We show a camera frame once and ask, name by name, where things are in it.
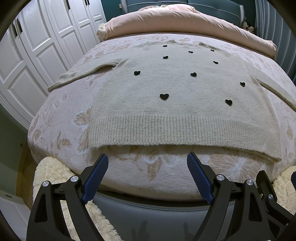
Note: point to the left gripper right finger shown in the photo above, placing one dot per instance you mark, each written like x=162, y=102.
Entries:
x=256, y=214

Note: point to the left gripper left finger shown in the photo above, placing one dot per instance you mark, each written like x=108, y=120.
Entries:
x=46, y=220

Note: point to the beige sweater with black hearts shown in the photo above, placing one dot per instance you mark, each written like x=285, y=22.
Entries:
x=181, y=94

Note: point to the white fluffy rug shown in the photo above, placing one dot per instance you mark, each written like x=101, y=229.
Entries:
x=63, y=207

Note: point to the pink floral bed blanket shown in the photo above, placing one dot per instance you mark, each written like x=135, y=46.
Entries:
x=60, y=130

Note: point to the white panelled wardrobe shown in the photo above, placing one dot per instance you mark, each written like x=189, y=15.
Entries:
x=44, y=40

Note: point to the grey-green striped curtain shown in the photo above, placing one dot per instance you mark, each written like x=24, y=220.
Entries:
x=271, y=26

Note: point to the teal upholstered headboard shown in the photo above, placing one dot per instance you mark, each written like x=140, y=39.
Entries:
x=222, y=9

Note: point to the folded pink duvet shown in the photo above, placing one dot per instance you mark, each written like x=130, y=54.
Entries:
x=173, y=19

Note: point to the grey leather bed frame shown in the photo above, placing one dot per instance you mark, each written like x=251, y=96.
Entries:
x=147, y=219

